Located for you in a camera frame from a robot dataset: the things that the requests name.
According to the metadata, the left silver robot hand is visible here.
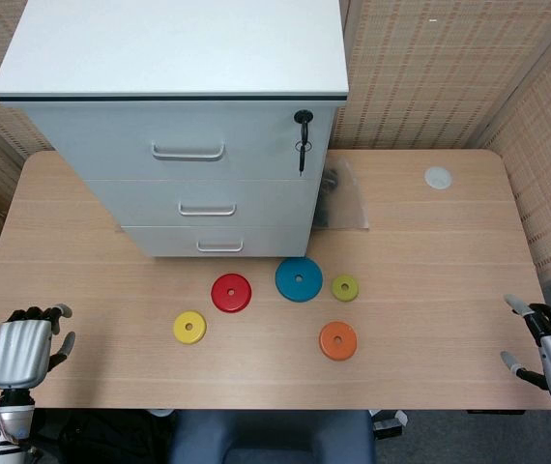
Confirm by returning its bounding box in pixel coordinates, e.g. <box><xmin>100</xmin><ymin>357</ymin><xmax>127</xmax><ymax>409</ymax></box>
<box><xmin>0</xmin><ymin>303</ymin><xmax>76</xmax><ymax>391</ymax></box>

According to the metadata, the white drawer with lock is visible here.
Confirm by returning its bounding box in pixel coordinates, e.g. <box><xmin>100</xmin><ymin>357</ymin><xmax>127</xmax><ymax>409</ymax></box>
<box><xmin>21</xmin><ymin>101</ymin><xmax>339</xmax><ymax>184</ymax></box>

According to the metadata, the white drawer with handle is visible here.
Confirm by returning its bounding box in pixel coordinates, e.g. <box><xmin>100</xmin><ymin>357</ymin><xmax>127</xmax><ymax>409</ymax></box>
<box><xmin>120</xmin><ymin>225</ymin><xmax>314</xmax><ymax>259</ymax></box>

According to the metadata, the white drawer front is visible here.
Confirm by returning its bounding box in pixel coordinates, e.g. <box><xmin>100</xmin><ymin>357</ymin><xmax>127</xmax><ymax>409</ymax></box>
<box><xmin>84</xmin><ymin>179</ymin><xmax>324</xmax><ymax>230</ymax></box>

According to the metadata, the white drawer cabinet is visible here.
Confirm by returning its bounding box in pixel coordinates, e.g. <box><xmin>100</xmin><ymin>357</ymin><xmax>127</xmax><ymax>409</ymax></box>
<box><xmin>0</xmin><ymin>0</ymin><xmax>350</xmax><ymax>259</ymax></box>

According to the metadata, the yellow disc with hole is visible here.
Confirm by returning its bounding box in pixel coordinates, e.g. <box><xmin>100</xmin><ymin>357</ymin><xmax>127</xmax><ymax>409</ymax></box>
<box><xmin>172</xmin><ymin>310</ymin><xmax>208</xmax><ymax>346</ymax></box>

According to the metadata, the white grey device under table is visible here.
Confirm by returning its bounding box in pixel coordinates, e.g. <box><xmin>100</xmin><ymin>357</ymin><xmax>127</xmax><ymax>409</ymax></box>
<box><xmin>370</xmin><ymin>409</ymin><xmax>409</xmax><ymax>441</ymax></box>

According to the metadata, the red disc with hole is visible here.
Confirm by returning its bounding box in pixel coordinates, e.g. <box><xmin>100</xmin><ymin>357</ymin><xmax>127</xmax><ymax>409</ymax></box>
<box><xmin>210</xmin><ymin>273</ymin><xmax>253</xmax><ymax>314</ymax></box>

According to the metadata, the small olive green disc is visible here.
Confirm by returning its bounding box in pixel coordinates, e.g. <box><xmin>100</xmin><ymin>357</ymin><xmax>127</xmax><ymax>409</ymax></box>
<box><xmin>331</xmin><ymin>275</ymin><xmax>360</xmax><ymax>305</ymax></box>

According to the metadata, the orange disc with hole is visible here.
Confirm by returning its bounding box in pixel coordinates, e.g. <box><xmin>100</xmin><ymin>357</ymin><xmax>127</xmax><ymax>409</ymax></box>
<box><xmin>318</xmin><ymin>321</ymin><xmax>359</xmax><ymax>362</ymax></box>

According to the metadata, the clear plastic bag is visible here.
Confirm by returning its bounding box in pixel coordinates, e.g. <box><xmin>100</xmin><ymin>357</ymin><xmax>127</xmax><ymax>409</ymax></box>
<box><xmin>314</xmin><ymin>155</ymin><xmax>371</xmax><ymax>231</ymax></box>

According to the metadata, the large blue disc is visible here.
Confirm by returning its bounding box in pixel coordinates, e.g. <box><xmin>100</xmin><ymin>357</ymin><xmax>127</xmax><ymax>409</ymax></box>
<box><xmin>275</xmin><ymin>256</ymin><xmax>324</xmax><ymax>304</ymax></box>

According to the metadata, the black key in lock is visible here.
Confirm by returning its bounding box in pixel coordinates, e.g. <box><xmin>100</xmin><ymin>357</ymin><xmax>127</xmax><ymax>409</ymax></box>
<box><xmin>293</xmin><ymin>109</ymin><xmax>314</xmax><ymax>146</ymax></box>

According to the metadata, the grey round cable grommet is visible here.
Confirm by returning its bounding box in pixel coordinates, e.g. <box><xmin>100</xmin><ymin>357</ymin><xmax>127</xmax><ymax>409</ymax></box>
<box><xmin>423</xmin><ymin>166</ymin><xmax>453</xmax><ymax>190</ymax></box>

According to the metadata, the black key on ring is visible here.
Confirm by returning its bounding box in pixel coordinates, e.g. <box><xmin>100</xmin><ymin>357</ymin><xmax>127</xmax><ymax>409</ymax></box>
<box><xmin>294</xmin><ymin>139</ymin><xmax>313</xmax><ymax>177</ymax></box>

